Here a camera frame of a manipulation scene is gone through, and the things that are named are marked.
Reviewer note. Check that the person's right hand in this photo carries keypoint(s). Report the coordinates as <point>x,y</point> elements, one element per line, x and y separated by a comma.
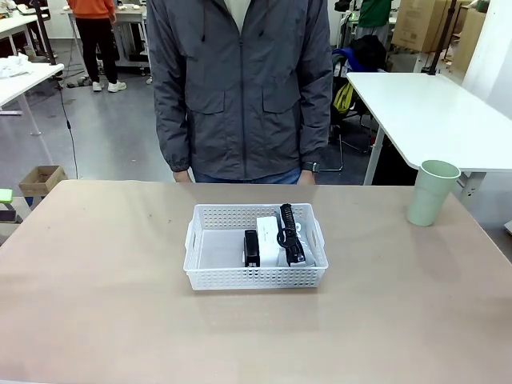
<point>182,177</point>

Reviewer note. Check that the person's left hand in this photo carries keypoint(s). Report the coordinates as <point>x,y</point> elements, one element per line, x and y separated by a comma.
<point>307,178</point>

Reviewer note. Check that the small white cardboard box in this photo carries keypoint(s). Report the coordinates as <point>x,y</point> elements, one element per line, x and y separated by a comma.
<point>267,240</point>

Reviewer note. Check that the black stapler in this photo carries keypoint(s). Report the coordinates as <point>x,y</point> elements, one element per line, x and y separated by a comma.
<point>252,248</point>

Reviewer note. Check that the person's left forearm grey sleeve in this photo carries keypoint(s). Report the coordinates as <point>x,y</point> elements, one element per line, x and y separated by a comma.
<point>318,120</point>

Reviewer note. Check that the person's right forearm grey sleeve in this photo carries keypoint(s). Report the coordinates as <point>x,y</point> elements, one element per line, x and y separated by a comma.
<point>170,128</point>

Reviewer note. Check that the white perforated plastic basket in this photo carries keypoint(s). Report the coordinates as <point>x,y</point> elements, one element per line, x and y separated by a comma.
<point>256,278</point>

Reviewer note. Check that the black wrist watch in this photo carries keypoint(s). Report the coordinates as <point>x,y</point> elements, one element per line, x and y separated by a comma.
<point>311,166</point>

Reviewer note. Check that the black ribbed hand tool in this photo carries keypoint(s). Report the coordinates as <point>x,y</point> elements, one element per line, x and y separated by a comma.
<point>289,218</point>

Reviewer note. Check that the person in grey jacket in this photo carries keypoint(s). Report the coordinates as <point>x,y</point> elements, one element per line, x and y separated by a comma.
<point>240,100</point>

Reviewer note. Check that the pale green plastic cup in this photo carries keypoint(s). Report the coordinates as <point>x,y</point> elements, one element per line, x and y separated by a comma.
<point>430,196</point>

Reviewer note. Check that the large white desk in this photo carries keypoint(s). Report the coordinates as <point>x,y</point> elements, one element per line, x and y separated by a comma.
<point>420,116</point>

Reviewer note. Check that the black backpack on chair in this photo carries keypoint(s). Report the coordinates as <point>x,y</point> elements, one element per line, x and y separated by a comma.
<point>368,52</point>

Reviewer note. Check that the small open cardboard box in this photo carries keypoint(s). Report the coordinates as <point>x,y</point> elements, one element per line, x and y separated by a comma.
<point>42,180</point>

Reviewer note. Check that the white metal workbench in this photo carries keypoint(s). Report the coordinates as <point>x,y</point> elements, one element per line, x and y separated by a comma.
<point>134,36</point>

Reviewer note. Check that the person in orange top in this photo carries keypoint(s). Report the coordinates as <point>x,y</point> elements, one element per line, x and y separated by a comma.
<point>98,36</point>

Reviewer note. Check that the green sponge block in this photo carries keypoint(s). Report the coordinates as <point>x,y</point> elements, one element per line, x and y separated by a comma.
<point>6,195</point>

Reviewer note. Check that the person in green top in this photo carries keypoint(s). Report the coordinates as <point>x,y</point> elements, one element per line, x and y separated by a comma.
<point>374,12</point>

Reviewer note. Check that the white desk with cloth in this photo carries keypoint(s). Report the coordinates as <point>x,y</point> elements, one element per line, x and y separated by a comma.
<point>28,80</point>

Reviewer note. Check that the large brown cardboard box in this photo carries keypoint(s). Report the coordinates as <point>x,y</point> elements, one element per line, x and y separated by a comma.
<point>424,24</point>

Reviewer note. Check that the black pole stand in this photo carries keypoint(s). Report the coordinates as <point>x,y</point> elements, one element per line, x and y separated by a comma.
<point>442,36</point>

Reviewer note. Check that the black tripod stand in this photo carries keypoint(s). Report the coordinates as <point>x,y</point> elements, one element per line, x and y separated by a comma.
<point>44,32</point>

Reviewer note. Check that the crumpled white cloth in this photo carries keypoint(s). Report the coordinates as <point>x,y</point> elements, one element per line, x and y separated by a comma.
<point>14,67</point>

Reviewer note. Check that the tall brown cardboard box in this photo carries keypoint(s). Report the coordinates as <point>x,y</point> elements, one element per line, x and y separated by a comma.
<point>470,40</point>

